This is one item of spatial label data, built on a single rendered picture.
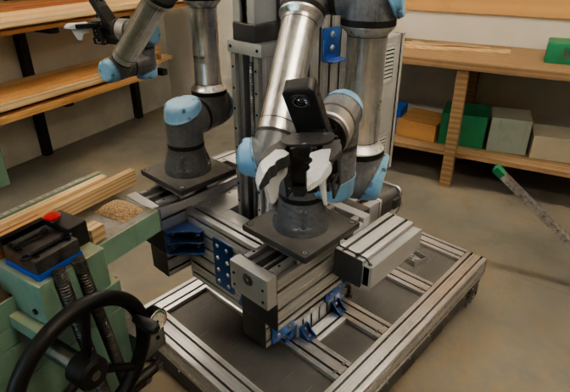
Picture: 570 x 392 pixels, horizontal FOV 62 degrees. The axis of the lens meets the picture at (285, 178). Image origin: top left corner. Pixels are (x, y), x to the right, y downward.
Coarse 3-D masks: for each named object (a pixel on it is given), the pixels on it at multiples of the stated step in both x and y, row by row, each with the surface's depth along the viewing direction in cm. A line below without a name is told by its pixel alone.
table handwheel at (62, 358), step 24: (72, 312) 77; (144, 312) 91; (24, 336) 89; (48, 336) 74; (144, 336) 93; (24, 360) 72; (72, 360) 82; (96, 360) 82; (144, 360) 95; (24, 384) 71; (72, 384) 81; (96, 384) 83; (120, 384) 93
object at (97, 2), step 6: (90, 0) 162; (96, 0) 162; (102, 0) 164; (96, 6) 162; (102, 6) 164; (108, 6) 165; (96, 12) 164; (102, 12) 163; (108, 12) 165; (102, 18) 164; (108, 18) 164; (114, 18) 166; (108, 24) 163
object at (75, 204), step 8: (112, 176) 123; (120, 176) 124; (128, 176) 126; (136, 176) 128; (96, 184) 119; (104, 184) 120; (112, 184) 122; (120, 184) 124; (128, 184) 126; (80, 192) 116; (88, 192) 116; (96, 192) 118; (104, 192) 120; (112, 192) 122; (64, 200) 112; (72, 200) 112; (80, 200) 114; (88, 200) 116; (96, 200) 118; (48, 208) 109; (56, 208) 109; (64, 208) 111; (72, 208) 113; (80, 208) 115
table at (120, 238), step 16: (96, 208) 117; (144, 208) 117; (112, 224) 110; (128, 224) 110; (144, 224) 113; (112, 240) 105; (128, 240) 110; (144, 240) 114; (112, 256) 106; (0, 288) 90; (112, 288) 96; (0, 304) 86; (0, 320) 86; (16, 320) 86; (32, 320) 86; (32, 336) 85
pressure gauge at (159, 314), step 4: (148, 308) 115; (152, 308) 115; (156, 308) 115; (160, 308) 116; (148, 312) 114; (152, 312) 114; (156, 312) 114; (160, 312) 116; (164, 312) 117; (148, 316) 113; (152, 316) 113; (156, 316) 115; (160, 316) 116; (164, 316) 117; (156, 320) 115; (160, 320) 117; (164, 320) 118; (160, 324) 117; (164, 324) 118; (160, 328) 117
